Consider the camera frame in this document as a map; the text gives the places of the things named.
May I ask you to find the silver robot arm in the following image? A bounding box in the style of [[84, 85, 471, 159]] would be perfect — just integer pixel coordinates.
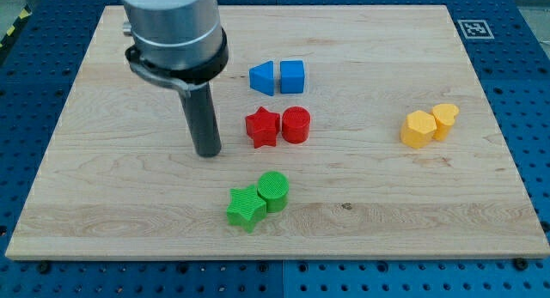
[[121, 0, 229, 84]]

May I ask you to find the red circle block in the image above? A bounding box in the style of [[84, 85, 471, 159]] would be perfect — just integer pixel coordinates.
[[282, 106, 311, 144]]

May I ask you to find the green circle block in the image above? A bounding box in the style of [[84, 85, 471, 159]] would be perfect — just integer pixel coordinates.
[[258, 171, 290, 213]]

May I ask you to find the red star block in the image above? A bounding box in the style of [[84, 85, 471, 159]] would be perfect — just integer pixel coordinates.
[[245, 106, 280, 149]]

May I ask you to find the blue triangle block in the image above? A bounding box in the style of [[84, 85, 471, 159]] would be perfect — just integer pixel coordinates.
[[248, 61, 275, 96]]

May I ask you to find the green star block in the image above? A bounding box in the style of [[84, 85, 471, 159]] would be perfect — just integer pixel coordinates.
[[226, 185, 267, 233]]

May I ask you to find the wooden board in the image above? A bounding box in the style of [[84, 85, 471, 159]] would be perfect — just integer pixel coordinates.
[[6, 5, 549, 261]]

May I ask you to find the blue cube block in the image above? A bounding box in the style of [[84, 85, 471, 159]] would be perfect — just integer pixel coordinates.
[[279, 60, 305, 94]]

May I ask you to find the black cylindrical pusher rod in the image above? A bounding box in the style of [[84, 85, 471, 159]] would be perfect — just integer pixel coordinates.
[[180, 83, 222, 157]]

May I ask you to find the yellow hexagon block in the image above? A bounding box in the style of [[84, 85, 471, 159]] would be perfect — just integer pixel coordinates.
[[400, 110, 437, 149]]

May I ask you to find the yellow heart block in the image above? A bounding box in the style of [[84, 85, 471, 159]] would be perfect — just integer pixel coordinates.
[[431, 103, 460, 141]]

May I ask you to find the white fiducial marker tag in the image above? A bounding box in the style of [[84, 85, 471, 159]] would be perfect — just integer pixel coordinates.
[[458, 19, 494, 40]]

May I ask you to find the grey cable at arm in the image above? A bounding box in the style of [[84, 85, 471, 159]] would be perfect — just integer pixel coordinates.
[[124, 46, 192, 99]]

